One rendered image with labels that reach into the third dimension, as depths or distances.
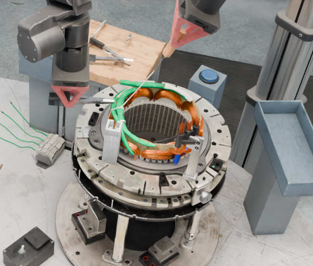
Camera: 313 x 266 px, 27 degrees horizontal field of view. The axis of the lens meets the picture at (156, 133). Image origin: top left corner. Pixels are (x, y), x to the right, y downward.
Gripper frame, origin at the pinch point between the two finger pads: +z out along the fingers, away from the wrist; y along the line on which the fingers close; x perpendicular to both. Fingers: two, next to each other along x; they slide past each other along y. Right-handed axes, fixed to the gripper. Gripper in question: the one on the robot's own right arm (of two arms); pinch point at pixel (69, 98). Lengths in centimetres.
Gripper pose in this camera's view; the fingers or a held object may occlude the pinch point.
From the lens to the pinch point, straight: 126.0
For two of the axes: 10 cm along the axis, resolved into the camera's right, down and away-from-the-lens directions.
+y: 0.7, 7.2, -6.9
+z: -1.3, 6.9, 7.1
